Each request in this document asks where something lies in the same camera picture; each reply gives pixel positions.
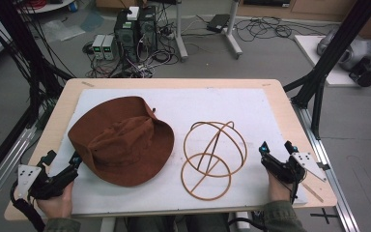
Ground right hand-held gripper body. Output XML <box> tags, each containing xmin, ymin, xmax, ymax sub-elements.
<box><xmin>260</xmin><ymin>152</ymin><xmax>328</xmax><ymax>186</ymax></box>

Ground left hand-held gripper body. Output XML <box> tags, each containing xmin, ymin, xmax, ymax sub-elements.
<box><xmin>16</xmin><ymin>163</ymin><xmax>79</xmax><ymax>201</ymax></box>

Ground brown brimmed hat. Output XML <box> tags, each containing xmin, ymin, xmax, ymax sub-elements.
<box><xmin>67</xmin><ymin>96</ymin><xmax>176</xmax><ymax>188</ymax></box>

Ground wooden wire hat stand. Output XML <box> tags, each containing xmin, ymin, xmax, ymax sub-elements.
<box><xmin>180</xmin><ymin>120</ymin><xmax>248</xmax><ymax>202</ymax></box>

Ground person's left hand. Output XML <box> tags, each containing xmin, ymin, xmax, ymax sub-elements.
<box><xmin>36</xmin><ymin>181</ymin><xmax>75</xmax><ymax>220</ymax></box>

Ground person's right hand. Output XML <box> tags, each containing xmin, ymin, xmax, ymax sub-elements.
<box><xmin>267</xmin><ymin>171</ymin><xmax>294</xmax><ymax>204</ymax></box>

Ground thin wooden stick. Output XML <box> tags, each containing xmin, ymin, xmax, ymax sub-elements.
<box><xmin>300</xmin><ymin>181</ymin><xmax>325</xmax><ymax>204</ymax></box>

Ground white table mat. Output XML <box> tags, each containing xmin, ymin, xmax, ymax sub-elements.
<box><xmin>46</xmin><ymin>88</ymin><xmax>309</xmax><ymax>217</ymax></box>

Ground white floor platform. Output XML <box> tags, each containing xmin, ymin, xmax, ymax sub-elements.
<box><xmin>294</xmin><ymin>34</ymin><xmax>371</xmax><ymax>88</ymax></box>

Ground black device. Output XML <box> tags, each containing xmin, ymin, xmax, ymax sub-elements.
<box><xmin>348</xmin><ymin>61</ymin><xmax>371</xmax><ymax>88</ymax></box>

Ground grey power supply unit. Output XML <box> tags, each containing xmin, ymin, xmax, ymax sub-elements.
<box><xmin>92</xmin><ymin>34</ymin><xmax>106</xmax><ymax>61</ymax></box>
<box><xmin>101</xmin><ymin>34</ymin><xmax>118</xmax><ymax>61</ymax></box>

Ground grey rounded robot shell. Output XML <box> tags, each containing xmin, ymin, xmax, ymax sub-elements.
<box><xmin>316</xmin><ymin>28</ymin><xmax>371</xmax><ymax>73</ymax></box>

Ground person's legs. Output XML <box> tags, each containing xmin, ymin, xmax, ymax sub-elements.
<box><xmin>125</xmin><ymin>213</ymin><xmax>230</xmax><ymax>232</ymax></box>

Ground white desk leg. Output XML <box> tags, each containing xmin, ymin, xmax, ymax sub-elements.
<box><xmin>222</xmin><ymin>0</ymin><xmax>243</xmax><ymax>60</ymax></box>
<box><xmin>173</xmin><ymin>0</ymin><xmax>189</xmax><ymax>63</ymax></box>

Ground clear plastic sheet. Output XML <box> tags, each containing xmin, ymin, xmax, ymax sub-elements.
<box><xmin>41</xmin><ymin>18</ymin><xmax>87</xmax><ymax>43</ymax></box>

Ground black computer tower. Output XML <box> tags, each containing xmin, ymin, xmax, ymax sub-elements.
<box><xmin>137</xmin><ymin>5</ymin><xmax>158</xmax><ymax>53</ymax></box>
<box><xmin>113</xmin><ymin>9</ymin><xmax>140</xmax><ymax>63</ymax></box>

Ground black flat box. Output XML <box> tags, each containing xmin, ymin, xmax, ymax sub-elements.
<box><xmin>206</xmin><ymin>13</ymin><xmax>232</xmax><ymax>34</ymax></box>

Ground round white table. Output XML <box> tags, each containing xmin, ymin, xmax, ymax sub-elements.
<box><xmin>16</xmin><ymin>0</ymin><xmax>75</xmax><ymax>15</ymax></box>

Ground small white box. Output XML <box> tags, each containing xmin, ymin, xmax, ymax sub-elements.
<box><xmin>127</xmin><ymin>6</ymin><xmax>140</xmax><ymax>21</ymax></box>

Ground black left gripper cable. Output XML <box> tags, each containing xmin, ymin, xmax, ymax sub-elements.
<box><xmin>10</xmin><ymin>179</ymin><xmax>46</xmax><ymax>232</ymax></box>

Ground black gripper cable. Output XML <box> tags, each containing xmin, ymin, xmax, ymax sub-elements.
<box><xmin>10</xmin><ymin>179</ymin><xmax>46</xmax><ymax>232</ymax></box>
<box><xmin>227</xmin><ymin>180</ymin><xmax>301</xmax><ymax>232</ymax></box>

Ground aluminium rail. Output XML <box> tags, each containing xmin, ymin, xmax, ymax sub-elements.
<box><xmin>0</xmin><ymin>125</ymin><xmax>38</xmax><ymax>217</ymax></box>
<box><xmin>291</xmin><ymin>101</ymin><xmax>361</xmax><ymax>232</ymax></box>

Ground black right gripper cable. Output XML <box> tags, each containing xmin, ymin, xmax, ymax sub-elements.
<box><xmin>227</xmin><ymin>180</ymin><xmax>301</xmax><ymax>232</ymax></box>

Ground black metal frame stand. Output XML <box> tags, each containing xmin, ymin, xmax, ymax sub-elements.
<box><xmin>282</xmin><ymin>0</ymin><xmax>371</xmax><ymax>141</ymax></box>
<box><xmin>0</xmin><ymin>0</ymin><xmax>75</xmax><ymax>191</ymax></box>

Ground tangle of black floor cables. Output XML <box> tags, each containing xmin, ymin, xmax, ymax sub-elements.
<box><xmin>233</xmin><ymin>14</ymin><xmax>329</xmax><ymax>44</ymax></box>

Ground tangle of cables by computers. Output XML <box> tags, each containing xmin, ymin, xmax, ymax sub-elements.
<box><xmin>82</xmin><ymin>25</ymin><xmax>182</xmax><ymax>79</ymax></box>

